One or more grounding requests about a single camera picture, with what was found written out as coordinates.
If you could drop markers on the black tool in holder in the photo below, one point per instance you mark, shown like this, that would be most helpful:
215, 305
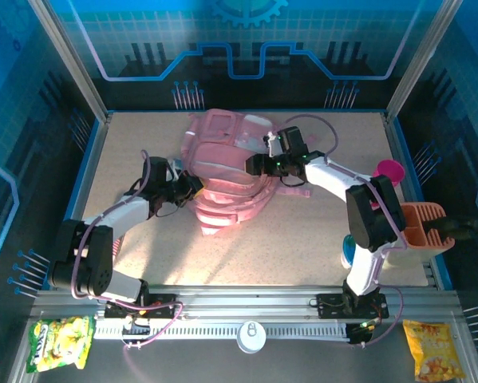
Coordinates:
458, 229

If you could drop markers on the orange slotted plastic holder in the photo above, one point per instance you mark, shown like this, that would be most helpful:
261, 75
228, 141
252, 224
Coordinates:
426, 223

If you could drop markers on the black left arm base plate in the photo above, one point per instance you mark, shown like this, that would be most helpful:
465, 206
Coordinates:
163, 305

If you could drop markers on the green yellow snack bag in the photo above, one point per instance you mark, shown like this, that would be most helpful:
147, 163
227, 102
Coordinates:
59, 343

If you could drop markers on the aluminium frame rail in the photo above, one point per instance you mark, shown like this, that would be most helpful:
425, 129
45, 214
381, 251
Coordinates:
242, 297

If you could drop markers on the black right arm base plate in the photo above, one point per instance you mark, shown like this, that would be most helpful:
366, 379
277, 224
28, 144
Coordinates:
330, 305

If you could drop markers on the orange yellow snack bag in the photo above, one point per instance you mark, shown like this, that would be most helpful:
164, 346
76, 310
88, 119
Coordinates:
434, 351

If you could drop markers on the magenta plastic goblet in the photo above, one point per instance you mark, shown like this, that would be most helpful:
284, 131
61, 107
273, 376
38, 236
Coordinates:
392, 171

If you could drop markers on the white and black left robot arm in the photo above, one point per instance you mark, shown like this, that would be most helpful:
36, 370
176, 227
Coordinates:
123, 211

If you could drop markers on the aluminium frame post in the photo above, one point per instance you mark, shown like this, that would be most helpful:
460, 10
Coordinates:
69, 60
422, 60

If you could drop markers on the pink backpack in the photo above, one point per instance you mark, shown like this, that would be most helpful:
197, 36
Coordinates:
222, 159

